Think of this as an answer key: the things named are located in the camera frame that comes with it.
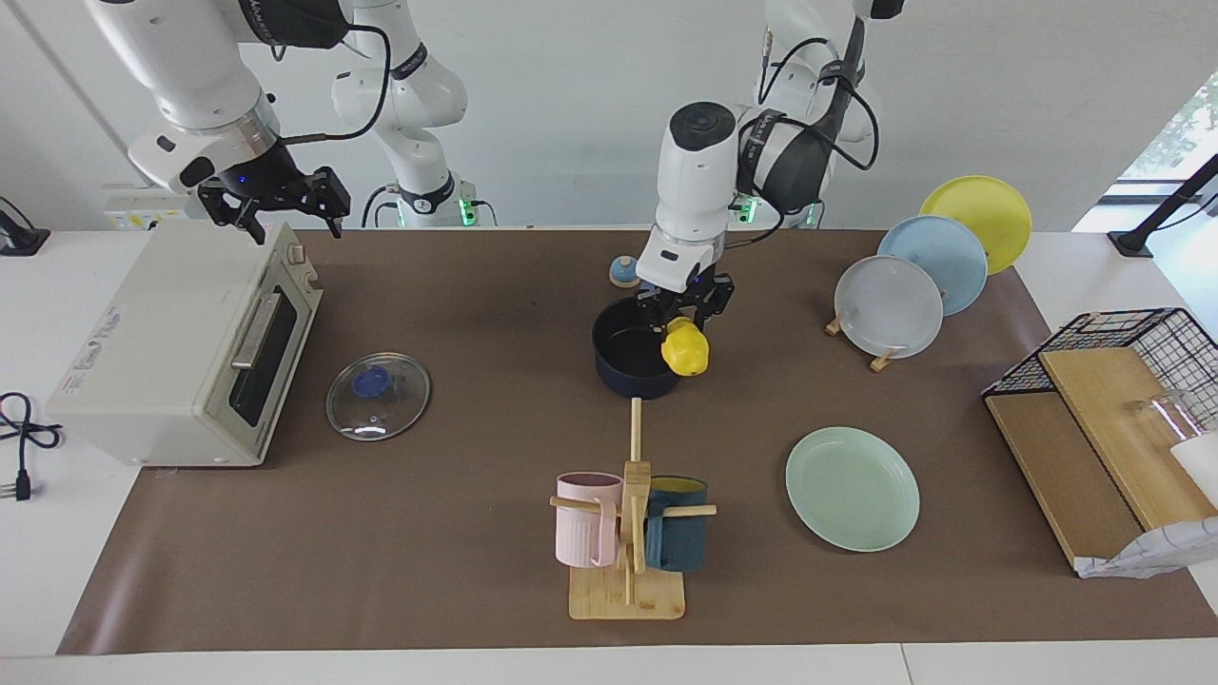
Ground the yellow lemon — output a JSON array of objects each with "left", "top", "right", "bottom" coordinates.
[{"left": 660, "top": 317, "right": 711, "bottom": 378}]

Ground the black camera stand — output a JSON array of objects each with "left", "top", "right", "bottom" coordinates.
[
  {"left": 0, "top": 195, "right": 50, "bottom": 256},
  {"left": 1109, "top": 152, "right": 1218, "bottom": 258}
]

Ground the light blue plate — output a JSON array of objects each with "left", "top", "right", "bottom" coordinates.
[{"left": 877, "top": 215, "right": 989, "bottom": 317}]

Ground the beige toaster oven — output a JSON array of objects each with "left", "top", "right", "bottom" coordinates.
[{"left": 48, "top": 222, "right": 324, "bottom": 469}]

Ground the grey plate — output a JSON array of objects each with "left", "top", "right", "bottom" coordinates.
[{"left": 835, "top": 255, "right": 945, "bottom": 360}]

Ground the glass lid purple knob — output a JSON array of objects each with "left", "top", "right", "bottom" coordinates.
[{"left": 325, "top": 352, "right": 432, "bottom": 442}]

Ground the wooden shelf rack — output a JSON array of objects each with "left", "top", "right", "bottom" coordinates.
[{"left": 985, "top": 347, "right": 1218, "bottom": 572}]

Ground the dark teal mug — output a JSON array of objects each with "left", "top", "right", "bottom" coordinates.
[{"left": 644, "top": 476, "right": 710, "bottom": 574}]

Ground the wooden mug tree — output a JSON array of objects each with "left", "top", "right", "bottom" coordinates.
[{"left": 549, "top": 398, "right": 717, "bottom": 621}]

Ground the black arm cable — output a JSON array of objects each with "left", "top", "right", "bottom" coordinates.
[
  {"left": 725, "top": 19, "right": 881, "bottom": 250},
  {"left": 271, "top": 19, "right": 393, "bottom": 146}
]

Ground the wooden plate rack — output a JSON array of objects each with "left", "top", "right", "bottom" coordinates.
[{"left": 825, "top": 285, "right": 953, "bottom": 373}]

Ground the yellow plate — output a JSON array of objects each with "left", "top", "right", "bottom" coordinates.
[{"left": 919, "top": 175, "right": 1032, "bottom": 277}]

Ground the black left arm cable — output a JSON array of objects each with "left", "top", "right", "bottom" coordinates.
[{"left": 725, "top": 19, "right": 881, "bottom": 250}]

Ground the brown paper table mat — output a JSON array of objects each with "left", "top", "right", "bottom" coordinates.
[{"left": 57, "top": 228, "right": 1218, "bottom": 656}]

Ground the black wire basket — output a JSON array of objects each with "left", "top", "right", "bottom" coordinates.
[{"left": 982, "top": 307, "right": 1218, "bottom": 448}]

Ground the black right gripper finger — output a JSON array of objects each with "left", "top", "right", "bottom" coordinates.
[
  {"left": 198, "top": 181, "right": 269, "bottom": 247},
  {"left": 300, "top": 166, "right": 352, "bottom": 240}
]

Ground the black pot purple handle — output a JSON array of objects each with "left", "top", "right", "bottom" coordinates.
[{"left": 591, "top": 297, "right": 686, "bottom": 401}]

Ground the pink ribbed mug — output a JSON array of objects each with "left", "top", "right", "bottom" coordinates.
[{"left": 556, "top": 472, "right": 624, "bottom": 569}]

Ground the pale green plate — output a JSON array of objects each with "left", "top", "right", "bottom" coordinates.
[{"left": 785, "top": 426, "right": 921, "bottom": 554}]

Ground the white crumpled plastic bag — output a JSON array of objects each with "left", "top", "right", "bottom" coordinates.
[{"left": 1075, "top": 517, "right": 1218, "bottom": 579}]

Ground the white power strip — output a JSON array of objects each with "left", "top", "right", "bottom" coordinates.
[{"left": 103, "top": 186, "right": 206, "bottom": 231}]

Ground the black power cable plug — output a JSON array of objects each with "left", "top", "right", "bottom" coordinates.
[{"left": 0, "top": 390, "right": 64, "bottom": 503}]

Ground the white cup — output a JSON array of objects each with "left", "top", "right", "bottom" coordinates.
[{"left": 1170, "top": 430, "right": 1218, "bottom": 484}]

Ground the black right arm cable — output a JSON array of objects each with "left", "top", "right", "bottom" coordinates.
[{"left": 271, "top": 19, "right": 393, "bottom": 146}]

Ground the clear glass cup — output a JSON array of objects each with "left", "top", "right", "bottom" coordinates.
[{"left": 1128, "top": 388, "right": 1202, "bottom": 443}]

